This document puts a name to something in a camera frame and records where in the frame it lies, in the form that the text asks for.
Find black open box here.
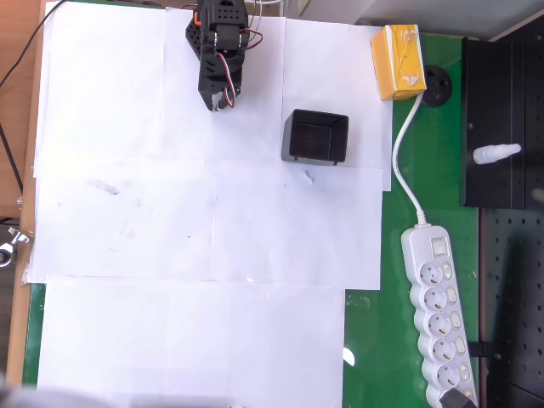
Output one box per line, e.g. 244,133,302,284
280,108,350,167

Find small white bottle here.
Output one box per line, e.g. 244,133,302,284
473,143,522,165

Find white power strip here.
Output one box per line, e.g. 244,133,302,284
401,224,479,408

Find green perforated base board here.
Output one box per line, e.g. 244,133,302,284
23,0,484,408

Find thin black cable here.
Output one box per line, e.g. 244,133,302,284
0,0,65,88

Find red white servo cable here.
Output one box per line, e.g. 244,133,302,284
216,53,237,110

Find yellow cardboard box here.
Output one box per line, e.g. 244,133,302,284
370,24,428,102

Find white power cable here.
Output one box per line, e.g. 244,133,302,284
391,91,428,229

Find red black arm wires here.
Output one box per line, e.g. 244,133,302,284
242,0,265,53

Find thick black cable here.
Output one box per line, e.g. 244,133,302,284
0,124,25,197

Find black pegboard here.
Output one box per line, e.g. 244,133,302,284
479,207,544,408

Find white paper sheet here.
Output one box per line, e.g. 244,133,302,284
33,1,167,179
37,275,347,408
159,6,287,165
281,17,394,193
27,157,218,284
211,162,385,292

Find black power plug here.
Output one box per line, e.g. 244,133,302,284
439,388,475,408

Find small black bracket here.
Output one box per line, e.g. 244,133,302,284
467,339,503,360

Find metal clamp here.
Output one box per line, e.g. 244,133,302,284
0,226,33,267

